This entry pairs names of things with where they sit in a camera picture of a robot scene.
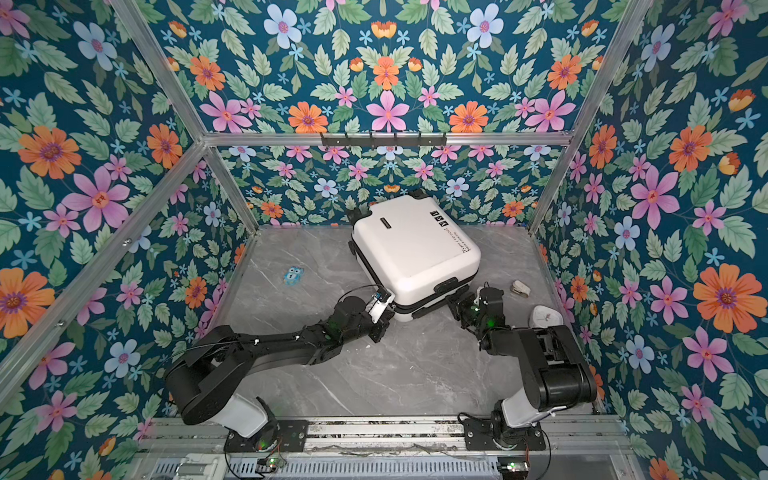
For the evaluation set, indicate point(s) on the small teal owl toy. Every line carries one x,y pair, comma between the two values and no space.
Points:
293,276

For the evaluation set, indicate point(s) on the black hook rack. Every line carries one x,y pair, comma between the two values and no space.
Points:
375,140

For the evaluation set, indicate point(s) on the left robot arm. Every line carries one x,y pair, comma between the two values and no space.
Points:
203,381

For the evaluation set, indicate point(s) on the aluminium mounting rail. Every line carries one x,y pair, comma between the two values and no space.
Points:
565,434

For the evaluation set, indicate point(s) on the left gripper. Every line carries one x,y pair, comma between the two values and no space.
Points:
383,324

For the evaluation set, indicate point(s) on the white hard-shell suitcase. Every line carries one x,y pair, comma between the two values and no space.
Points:
413,249

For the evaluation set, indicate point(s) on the small beige stapler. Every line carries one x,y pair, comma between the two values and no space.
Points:
521,289

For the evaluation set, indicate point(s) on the white round alarm clock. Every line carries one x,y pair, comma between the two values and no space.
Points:
542,316

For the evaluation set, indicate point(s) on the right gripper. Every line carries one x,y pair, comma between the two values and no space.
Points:
459,305

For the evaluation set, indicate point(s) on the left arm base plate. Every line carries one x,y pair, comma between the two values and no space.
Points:
267,435

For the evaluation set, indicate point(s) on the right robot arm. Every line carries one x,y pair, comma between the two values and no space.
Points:
554,373

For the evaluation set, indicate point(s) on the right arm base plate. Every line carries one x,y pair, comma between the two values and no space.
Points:
493,434

